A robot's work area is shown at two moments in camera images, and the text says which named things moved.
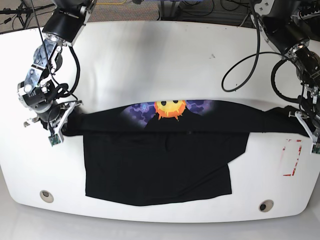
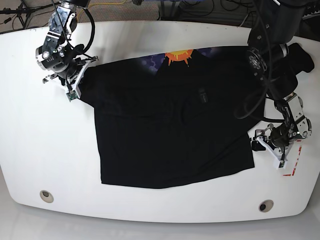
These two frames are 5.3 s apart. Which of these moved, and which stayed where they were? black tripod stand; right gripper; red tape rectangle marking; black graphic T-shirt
Moved: black graphic T-shirt; right gripper
Stayed: red tape rectangle marking; black tripod stand
